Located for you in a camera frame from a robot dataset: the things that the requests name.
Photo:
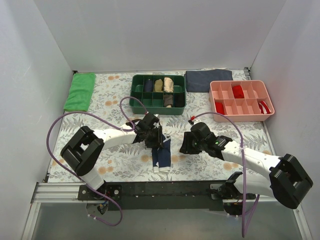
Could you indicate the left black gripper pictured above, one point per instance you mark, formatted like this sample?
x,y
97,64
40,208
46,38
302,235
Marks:
x,y
155,139

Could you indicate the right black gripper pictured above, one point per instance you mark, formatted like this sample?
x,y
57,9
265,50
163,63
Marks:
x,y
187,143

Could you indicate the navy white-trimmed underwear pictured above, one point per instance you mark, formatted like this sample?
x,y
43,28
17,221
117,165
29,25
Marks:
x,y
161,156

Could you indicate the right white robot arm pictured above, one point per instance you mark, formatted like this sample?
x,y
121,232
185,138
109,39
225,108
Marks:
x,y
283,178

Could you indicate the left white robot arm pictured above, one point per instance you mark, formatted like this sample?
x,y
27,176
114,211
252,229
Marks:
x,y
83,149

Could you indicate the rolled grey brown underwear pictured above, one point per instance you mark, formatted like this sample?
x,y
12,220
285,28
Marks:
x,y
168,100

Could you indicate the rolled red underwear left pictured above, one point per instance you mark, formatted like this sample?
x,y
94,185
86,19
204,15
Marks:
x,y
219,108

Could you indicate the rolled red underwear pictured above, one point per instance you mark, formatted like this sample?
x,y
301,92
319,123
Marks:
x,y
238,92
219,108

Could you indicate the rolled black underwear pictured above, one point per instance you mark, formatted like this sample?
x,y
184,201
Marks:
x,y
179,100

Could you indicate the rolled navy underwear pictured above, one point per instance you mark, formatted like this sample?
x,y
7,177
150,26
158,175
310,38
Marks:
x,y
148,85

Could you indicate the rolled tan underwear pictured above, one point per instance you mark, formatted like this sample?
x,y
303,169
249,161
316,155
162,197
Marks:
x,y
158,86

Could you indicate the rolled cream underwear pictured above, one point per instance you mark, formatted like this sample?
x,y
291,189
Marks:
x,y
168,85

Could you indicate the rolled red underwear top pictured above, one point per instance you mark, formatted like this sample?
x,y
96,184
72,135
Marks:
x,y
238,92

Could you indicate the red white striped underwear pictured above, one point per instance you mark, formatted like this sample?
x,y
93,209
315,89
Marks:
x,y
264,109

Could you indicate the green divided organizer tray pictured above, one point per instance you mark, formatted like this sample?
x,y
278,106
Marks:
x,y
153,102

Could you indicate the floral table mat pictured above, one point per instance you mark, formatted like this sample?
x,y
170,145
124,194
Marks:
x,y
133,162

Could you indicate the pink divided organizer tray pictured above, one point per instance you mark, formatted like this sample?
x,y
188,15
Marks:
x,y
240,110

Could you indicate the dark blue folded cloth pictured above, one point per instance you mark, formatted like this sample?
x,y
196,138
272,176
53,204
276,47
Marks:
x,y
199,81

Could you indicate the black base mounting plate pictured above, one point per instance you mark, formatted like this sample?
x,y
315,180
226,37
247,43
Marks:
x,y
167,195

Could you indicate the green folded towel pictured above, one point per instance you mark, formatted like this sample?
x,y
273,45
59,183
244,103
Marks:
x,y
80,92

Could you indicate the aluminium frame rail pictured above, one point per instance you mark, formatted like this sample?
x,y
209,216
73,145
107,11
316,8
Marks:
x,y
64,211

